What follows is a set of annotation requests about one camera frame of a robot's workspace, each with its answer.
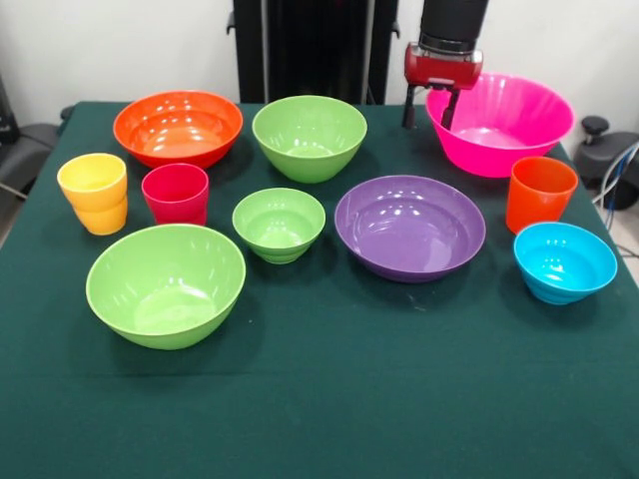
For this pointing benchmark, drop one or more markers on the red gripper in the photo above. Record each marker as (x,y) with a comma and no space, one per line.
(444,70)

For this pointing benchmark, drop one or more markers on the pink bowl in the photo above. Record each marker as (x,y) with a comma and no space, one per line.
(504,144)

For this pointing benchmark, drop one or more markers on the purple bowl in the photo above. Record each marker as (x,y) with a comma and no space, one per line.
(409,229)

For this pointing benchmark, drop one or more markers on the medium green bowl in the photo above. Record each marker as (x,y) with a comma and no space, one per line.
(309,135)

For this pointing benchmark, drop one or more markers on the orange cup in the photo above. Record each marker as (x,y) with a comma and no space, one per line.
(539,199)

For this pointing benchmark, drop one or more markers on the small ribbed green bowl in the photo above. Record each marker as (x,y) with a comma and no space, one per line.
(278,224)

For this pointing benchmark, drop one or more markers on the black chair with round knob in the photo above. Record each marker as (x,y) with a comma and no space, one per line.
(599,159)

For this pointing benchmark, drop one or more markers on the small blue bowl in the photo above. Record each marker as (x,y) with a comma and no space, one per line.
(564,264)

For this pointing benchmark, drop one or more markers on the orange bowl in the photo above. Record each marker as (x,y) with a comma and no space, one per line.
(177,125)

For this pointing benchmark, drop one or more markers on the red cup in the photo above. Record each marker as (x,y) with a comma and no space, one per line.
(175,199)

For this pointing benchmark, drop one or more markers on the dark green tablecloth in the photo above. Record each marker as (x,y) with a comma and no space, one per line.
(319,399)

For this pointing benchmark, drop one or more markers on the large green bowl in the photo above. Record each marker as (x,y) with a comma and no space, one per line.
(165,284)

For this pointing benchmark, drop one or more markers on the yellow cup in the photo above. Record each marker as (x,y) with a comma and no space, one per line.
(95,199)

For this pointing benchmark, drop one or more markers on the black office chair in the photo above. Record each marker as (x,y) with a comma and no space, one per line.
(30,140)

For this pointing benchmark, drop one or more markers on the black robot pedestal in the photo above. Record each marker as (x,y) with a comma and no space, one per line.
(309,50)

